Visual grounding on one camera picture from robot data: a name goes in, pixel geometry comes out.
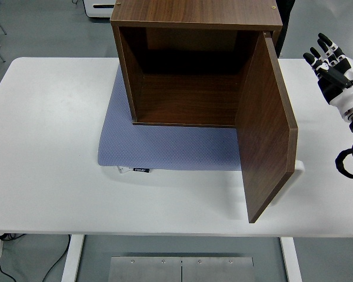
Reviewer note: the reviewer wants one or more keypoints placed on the brown wooden cabinet body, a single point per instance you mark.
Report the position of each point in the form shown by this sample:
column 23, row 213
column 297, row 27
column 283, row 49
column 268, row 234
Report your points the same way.
column 194, row 11

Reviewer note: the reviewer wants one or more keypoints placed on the person's leg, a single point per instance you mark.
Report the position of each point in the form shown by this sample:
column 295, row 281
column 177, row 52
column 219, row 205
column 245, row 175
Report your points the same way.
column 286, row 17

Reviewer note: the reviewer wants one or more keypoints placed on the white table leg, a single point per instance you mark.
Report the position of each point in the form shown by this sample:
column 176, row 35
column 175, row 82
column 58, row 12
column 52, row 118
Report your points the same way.
column 72, row 258
column 291, row 258

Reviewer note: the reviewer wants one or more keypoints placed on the black mat label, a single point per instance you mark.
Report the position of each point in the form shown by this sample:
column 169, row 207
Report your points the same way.
column 142, row 169

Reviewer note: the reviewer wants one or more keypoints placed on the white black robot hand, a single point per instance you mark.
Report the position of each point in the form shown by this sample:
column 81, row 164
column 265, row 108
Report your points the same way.
column 350, row 94

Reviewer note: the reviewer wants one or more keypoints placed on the brown wooden cabinet door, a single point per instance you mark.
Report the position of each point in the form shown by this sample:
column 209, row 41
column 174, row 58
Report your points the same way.
column 264, row 132

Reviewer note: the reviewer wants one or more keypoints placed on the blue-grey textured mat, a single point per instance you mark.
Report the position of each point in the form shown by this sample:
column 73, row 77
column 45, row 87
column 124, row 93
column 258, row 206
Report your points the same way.
column 164, row 147

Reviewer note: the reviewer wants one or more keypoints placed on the white appliance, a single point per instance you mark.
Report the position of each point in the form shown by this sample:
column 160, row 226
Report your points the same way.
column 100, row 11

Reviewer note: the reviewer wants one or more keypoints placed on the grey metal plate with screws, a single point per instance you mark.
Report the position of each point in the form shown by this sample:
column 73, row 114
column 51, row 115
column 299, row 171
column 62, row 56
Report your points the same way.
column 217, row 271
column 144, row 271

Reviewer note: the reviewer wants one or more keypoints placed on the white mat tag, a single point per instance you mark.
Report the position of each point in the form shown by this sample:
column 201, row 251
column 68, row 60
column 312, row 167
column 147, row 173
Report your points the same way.
column 122, row 169

